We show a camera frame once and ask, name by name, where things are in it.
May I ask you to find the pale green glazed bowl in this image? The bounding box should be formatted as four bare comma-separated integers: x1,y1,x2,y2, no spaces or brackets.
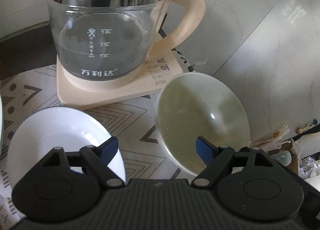
155,72,250,176

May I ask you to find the white bowl blue rim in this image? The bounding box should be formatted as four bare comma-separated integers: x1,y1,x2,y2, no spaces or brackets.
7,106,111,188

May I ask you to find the patterned white table mat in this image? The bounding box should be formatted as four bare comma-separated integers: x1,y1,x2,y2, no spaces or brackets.
1,65,193,229

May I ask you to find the cardboard box with clutter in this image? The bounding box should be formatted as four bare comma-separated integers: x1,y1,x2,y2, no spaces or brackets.
249,119,319,179

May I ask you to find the beige kettle base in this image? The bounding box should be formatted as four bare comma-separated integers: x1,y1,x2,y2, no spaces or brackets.
56,50,188,110

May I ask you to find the glass electric kettle beige handle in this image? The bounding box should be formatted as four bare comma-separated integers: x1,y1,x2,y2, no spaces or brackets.
48,0,206,81

